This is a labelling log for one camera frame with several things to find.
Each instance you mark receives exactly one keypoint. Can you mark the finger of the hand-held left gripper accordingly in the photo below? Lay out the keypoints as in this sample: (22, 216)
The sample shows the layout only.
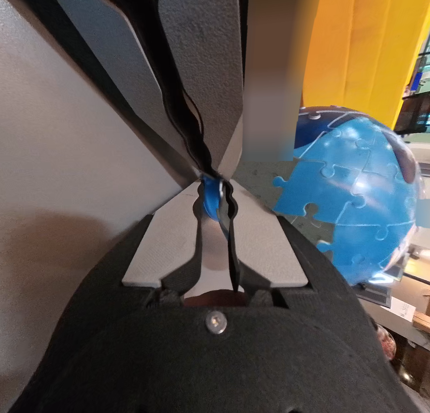
(208, 49)
(117, 49)

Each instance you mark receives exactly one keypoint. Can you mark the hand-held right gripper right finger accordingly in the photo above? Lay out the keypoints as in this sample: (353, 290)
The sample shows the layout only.
(268, 251)

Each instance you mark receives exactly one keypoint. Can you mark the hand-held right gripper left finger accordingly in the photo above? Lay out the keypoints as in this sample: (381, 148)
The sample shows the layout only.
(164, 251)

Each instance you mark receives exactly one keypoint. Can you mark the blue puzzle piece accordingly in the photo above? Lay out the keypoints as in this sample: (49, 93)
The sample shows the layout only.
(210, 197)

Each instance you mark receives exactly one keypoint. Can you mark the small curved puzzle piece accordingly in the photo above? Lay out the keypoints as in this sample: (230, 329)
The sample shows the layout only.
(222, 189)

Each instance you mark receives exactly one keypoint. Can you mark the blue puzzle ball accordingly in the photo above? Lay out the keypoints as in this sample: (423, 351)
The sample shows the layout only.
(352, 218)

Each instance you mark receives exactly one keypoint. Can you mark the yellow plastic bin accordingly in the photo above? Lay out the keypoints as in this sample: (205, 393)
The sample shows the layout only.
(362, 49)

